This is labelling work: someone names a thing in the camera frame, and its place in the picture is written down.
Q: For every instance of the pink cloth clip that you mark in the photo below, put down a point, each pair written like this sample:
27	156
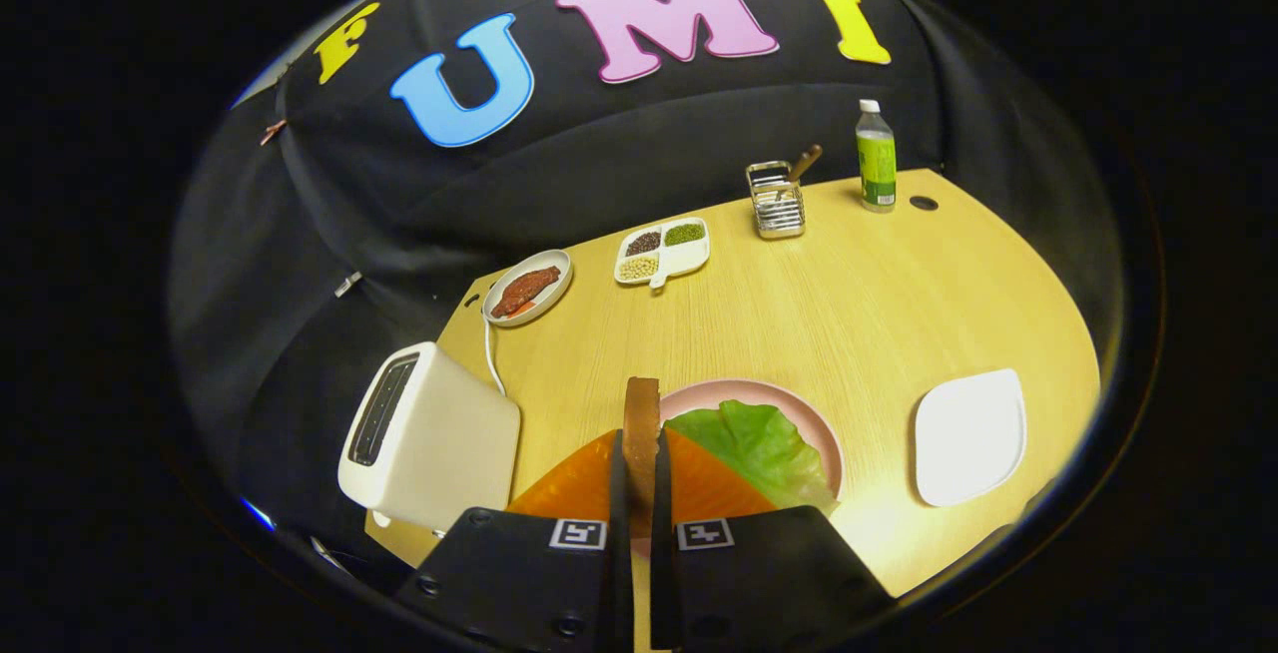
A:
272	132

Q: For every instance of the green label plastic bottle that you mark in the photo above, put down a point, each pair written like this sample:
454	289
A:
876	169

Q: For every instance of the grey oval plate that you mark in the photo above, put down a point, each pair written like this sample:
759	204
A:
551	299

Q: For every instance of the white divided dish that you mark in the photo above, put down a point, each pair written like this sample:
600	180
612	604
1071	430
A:
689	256

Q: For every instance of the orange carrot slice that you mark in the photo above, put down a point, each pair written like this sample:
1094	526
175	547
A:
519	310

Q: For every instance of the toasted bread slice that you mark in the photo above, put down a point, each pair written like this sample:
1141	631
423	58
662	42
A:
641	433

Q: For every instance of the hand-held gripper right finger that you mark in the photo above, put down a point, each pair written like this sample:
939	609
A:
660	503

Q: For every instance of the white toaster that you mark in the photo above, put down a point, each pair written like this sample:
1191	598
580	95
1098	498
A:
449	443

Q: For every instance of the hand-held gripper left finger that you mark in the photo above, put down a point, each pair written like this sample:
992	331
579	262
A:
619	503

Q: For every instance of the silver cloth clip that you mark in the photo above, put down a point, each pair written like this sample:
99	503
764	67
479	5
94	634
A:
347	285

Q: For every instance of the pile of green beans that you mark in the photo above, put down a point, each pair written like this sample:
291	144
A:
685	234

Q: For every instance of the small white plate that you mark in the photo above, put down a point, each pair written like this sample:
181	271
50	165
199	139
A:
968	438

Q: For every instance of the black backdrop cloth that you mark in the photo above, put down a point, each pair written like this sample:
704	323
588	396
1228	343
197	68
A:
599	164

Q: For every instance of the pink round plate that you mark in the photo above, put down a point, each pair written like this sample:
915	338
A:
699	395

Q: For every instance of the red-brown meat slice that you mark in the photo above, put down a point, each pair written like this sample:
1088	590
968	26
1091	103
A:
529	286

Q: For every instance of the pile of dark beans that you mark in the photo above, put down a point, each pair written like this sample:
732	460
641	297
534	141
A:
644	243

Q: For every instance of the green lettuce leaf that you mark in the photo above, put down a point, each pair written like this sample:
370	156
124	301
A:
759	443

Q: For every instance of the pile of yellow beans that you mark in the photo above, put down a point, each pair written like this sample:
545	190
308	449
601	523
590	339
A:
638	268

